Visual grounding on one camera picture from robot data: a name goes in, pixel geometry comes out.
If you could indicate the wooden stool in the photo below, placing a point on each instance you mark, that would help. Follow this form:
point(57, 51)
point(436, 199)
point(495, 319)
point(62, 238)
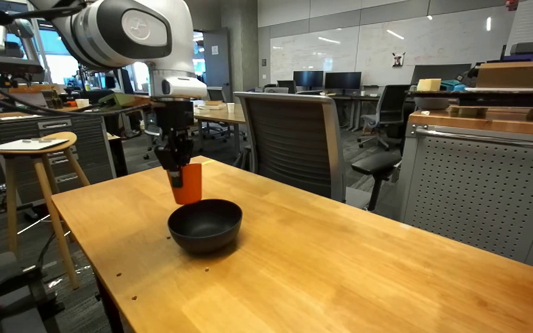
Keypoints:
point(40, 164)

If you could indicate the white paper on stool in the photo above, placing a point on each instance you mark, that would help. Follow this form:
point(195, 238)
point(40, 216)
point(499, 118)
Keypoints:
point(31, 145)

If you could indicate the right black monitor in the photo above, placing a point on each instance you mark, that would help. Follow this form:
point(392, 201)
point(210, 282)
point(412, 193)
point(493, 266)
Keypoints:
point(344, 81)

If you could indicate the grey perforated metal cart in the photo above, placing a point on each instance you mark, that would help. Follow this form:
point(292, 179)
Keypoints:
point(471, 186)

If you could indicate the black monitor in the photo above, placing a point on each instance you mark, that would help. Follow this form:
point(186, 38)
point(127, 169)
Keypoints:
point(344, 81)
point(310, 81)

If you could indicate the left black monitor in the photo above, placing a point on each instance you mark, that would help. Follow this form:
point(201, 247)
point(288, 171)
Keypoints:
point(310, 81)

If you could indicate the grey mesh office chair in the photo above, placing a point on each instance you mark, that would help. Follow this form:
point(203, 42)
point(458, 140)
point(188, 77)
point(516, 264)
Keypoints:
point(297, 140)

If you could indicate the wooden crate on cart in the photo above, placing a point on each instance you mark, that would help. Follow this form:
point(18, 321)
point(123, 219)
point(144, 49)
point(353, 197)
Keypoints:
point(503, 119)

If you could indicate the black bowl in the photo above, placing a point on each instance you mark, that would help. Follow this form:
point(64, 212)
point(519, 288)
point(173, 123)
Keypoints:
point(207, 227)

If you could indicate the orange plastic cup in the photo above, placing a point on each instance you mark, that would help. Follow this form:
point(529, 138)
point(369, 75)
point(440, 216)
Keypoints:
point(188, 184)

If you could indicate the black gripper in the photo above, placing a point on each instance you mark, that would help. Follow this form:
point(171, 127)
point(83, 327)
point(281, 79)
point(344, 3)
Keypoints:
point(175, 121)

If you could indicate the black office chair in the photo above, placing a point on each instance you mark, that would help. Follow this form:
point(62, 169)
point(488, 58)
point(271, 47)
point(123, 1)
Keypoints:
point(386, 149)

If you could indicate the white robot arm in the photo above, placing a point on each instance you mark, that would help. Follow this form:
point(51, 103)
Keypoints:
point(112, 34)

